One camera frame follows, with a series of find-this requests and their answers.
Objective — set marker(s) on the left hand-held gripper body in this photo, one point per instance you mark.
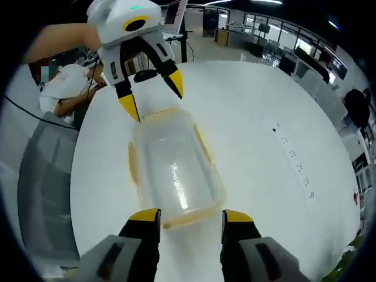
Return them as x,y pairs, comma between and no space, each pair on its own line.
117,17

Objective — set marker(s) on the black oval object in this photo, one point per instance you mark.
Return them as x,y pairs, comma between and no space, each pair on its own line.
145,75

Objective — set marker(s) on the tilted display screen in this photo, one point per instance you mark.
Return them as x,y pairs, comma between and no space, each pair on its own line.
174,14

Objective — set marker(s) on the clear plastic food container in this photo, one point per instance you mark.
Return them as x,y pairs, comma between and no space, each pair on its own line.
176,164

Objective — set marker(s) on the black stand pole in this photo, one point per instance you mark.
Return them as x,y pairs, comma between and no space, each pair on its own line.
184,44

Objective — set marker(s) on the grey chair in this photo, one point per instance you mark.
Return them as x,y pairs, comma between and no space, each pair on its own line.
47,188

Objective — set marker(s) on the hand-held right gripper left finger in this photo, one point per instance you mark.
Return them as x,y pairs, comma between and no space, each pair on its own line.
129,252

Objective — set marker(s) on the white power strip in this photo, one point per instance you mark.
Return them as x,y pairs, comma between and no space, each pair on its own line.
296,164

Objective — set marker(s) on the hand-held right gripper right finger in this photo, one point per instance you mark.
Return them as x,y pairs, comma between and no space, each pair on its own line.
249,252

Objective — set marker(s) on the yellow cabinet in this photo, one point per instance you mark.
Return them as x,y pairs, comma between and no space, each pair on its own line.
221,36

